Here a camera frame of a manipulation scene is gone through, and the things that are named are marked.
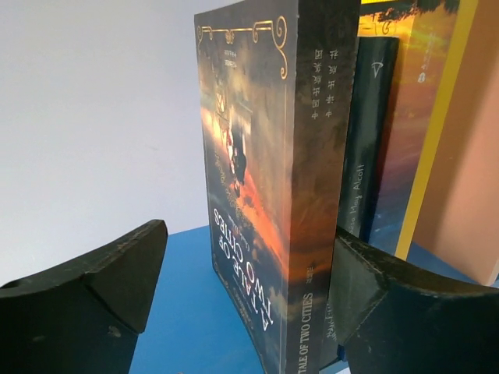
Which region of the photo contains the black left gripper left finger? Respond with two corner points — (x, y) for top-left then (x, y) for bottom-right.
(1, 220), (168, 373)

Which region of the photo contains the Little Women floral book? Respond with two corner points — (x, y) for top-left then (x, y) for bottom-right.
(317, 37), (401, 369)

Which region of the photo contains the Tale of Two Cities book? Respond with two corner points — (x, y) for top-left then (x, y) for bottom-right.
(194, 1), (360, 373)

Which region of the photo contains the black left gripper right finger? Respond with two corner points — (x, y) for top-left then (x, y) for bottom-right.
(329, 228), (498, 374)

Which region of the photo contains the blue yellow wooden bookshelf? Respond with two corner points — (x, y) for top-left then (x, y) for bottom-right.
(131, 1), (498, 373)

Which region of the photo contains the Jane Eyre book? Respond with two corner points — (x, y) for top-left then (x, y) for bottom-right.
(358, 1), (460, 254)

